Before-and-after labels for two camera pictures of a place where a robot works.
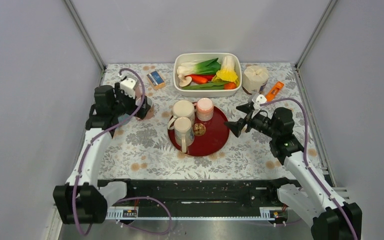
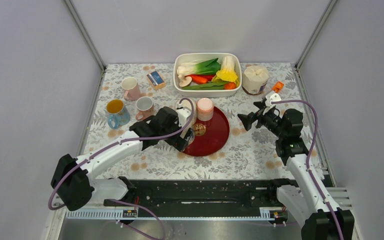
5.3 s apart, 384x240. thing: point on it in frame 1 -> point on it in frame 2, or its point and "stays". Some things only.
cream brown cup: [254, 77] stays
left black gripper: [120, 94] -> [179, 143]
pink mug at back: [205, 109] stays
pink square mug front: [151, 111] stays
